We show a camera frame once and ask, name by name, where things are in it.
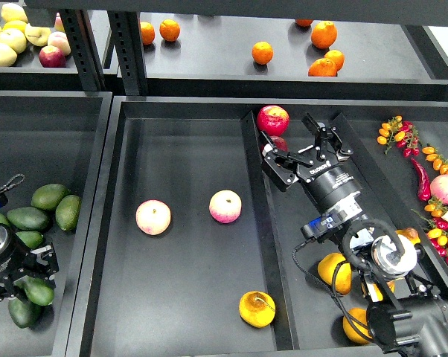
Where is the orange under shelf edge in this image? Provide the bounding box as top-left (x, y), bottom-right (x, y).
top-left (295, 19), bottom-right (313, 28)

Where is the dark green avocado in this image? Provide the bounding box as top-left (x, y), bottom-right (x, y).
top-left (23, 277), bottom-right (54, 306)

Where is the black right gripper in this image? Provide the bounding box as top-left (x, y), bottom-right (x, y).
top-left (259, 113), bottom-right (362, 213)

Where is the orange far left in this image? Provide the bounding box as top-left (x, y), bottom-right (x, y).
top-left (140, 22), bottom-right (156, 45)

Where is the orange small right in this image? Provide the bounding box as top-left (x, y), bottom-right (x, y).
top-left (324, 50), bottom-right (345, 71)

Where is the pink apple right tray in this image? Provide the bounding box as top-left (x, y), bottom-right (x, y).
top-left (429, 174), bottom-right (448, 205)

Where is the green avocado middle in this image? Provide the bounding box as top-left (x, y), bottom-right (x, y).
top-left (6, 207), bottom-right (50, 231)

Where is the black shelf post right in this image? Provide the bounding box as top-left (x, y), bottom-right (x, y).
top-left (107, 10), bottom-right (148, 96)

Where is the cherry tomato bunch bottom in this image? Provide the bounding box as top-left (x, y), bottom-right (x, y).
top-left (413, 196), bottom-right (448, 265)

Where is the red chili pepper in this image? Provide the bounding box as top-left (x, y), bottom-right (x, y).
top-left (410, 158), bottom-right (431, 202)

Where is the green avocado right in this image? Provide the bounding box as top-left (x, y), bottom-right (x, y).
top-left (55, 195), bottom-right (81, 231)

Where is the cherry tomato bunch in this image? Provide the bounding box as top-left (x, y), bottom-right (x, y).
top-left (413, 196), bottom-right (448, 265)
top-left (377, 115), bottom-right (420, 158)

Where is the pink apple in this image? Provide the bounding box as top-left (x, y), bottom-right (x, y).
top-left (209, 190), bottom-right (242, 224)
top-left (135, 199), bottom-right (171, 236)

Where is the bright red apple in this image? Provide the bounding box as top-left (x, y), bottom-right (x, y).
top-left (257, 105), bottom-right (289, 136)

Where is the orange large right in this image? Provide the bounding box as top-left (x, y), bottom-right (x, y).
top-left (310, 20), bottom-right (338, 49)

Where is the yellow pear bottom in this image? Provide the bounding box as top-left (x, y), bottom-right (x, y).
top-left (342, 307), bottom-right (372, 345)

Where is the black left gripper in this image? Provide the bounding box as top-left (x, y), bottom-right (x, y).
top-left (0, 225), bottom-right (59, 302)

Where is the green avocado lower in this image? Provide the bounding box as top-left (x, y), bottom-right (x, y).
top-left (16, 231), bottom-right (44, 249)

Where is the dark avocado bottom left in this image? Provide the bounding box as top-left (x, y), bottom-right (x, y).
top-left (8, 297), bottom-right (42, 329)

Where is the dark red apple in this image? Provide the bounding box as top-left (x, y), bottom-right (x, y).
top-left (262, 135), bottom-right (289, 154)

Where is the black upper shelf tray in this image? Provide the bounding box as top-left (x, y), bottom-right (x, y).
top-left (138, 13), bottom-right (448, 102)

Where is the orange tomato bunch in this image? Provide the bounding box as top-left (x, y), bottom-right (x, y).
top-left (422, 146), bottom-right (448, 175)

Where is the black upper left tray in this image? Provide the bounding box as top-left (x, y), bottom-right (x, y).
top-left (0, 0), bottom-right (113, 92)

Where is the black middle tray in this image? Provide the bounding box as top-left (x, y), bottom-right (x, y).
top-left (65, 95), bottom-right (448, 357)

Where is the green avocado top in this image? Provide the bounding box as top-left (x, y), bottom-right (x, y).
top-left (31, 184), bottom-right (71, 211)

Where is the cherry tomato bunch top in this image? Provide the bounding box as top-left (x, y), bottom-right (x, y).
top-left (377, 115), bottom-right (420, 158)

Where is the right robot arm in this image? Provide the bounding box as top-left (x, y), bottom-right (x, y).
top-left (259, 115), bottom-right (448, 356)

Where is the pink apple left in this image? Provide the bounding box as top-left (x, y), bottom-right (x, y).
top-left (135, 199), bottom-right (171, 236)

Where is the orange centre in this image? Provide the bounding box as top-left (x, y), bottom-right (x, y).
top-left (252, 42), bottom-right (274, 65)

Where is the orange front right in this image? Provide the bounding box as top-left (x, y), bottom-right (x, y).
top-left (307, 58), bottom-right (338, 77)

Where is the pink apple centre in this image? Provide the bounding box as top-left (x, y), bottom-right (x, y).
top-left (209, 190), bottom-right (242, 224)

